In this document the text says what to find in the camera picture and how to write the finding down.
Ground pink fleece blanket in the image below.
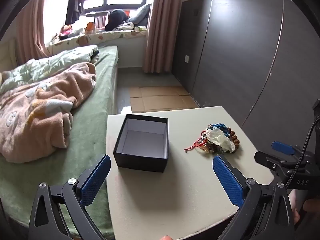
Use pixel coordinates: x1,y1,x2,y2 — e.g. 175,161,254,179
0,62,97,165

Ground small lap desk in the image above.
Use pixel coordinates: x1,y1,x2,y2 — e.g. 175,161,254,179
85,11,110,34

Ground bed with green sheet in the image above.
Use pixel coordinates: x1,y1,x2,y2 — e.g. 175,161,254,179
0,45,119,234

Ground dark grey wardrobe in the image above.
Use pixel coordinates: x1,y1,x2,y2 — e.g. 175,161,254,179
172,0,320,140

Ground hanging dark clothes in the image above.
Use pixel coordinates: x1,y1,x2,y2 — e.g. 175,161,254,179
64,0,90,26

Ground pink curtain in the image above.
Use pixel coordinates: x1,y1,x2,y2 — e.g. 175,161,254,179
142,0,183,75
15,0,54,66

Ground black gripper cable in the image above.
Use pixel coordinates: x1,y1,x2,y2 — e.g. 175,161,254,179
286,119,320,188

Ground black jewelry box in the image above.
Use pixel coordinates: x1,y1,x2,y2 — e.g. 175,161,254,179
113,114,170,173

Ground light green quilt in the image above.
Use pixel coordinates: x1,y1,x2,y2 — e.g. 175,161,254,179
0,44,99,94

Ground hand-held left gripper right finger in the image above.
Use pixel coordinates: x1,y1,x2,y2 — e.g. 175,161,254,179
212,154,294,240

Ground beige headboard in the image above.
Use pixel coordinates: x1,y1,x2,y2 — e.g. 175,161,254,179
0,38,18,73

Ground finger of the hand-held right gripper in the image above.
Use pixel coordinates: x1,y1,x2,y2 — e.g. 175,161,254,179
272,141,302,157
254,151,300,178

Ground amber bead bracelet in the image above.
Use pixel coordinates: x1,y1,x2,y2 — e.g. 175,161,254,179
199,142,218,156

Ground pale translucent bead bracelet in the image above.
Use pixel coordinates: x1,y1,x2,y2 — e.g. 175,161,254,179
205,129,236,154

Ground pink stuffed toy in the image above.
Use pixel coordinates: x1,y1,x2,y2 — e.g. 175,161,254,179
59,24,75,40

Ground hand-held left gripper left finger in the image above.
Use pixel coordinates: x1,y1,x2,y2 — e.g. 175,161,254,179
29,154,112,240

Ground person's right hand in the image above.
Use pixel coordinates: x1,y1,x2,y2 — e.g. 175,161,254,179
292,189,320,230

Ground black bag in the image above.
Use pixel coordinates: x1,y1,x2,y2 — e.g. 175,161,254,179
104,9,129,32

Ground blue braided bracelet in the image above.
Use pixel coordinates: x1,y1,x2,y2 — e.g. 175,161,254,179
208,123,231,133

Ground grey pillow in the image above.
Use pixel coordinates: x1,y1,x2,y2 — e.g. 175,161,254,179
125,4,152,27

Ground flat cardboard sheet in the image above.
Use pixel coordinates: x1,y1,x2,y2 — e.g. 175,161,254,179
129,85,200,113

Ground red string bracelet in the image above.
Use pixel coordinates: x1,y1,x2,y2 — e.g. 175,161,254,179
184,135,208,153

